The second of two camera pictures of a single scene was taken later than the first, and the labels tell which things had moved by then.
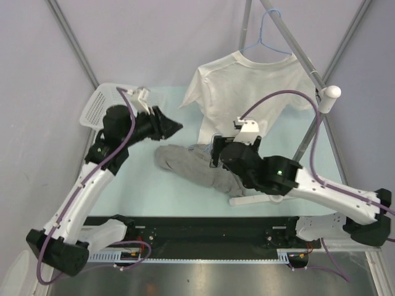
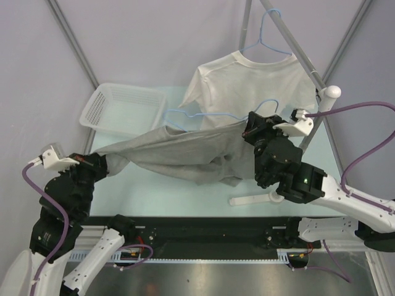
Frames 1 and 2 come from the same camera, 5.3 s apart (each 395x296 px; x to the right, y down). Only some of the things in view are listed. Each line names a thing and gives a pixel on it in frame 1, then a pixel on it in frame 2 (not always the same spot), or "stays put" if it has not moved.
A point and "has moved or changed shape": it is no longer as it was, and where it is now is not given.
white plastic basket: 106,95 stays put
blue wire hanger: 208,148 to 210,113
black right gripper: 219,141 to 258,124
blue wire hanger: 260,39 stays put
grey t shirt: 193,162 has moved or changed shape
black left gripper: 163,127 to 95,161
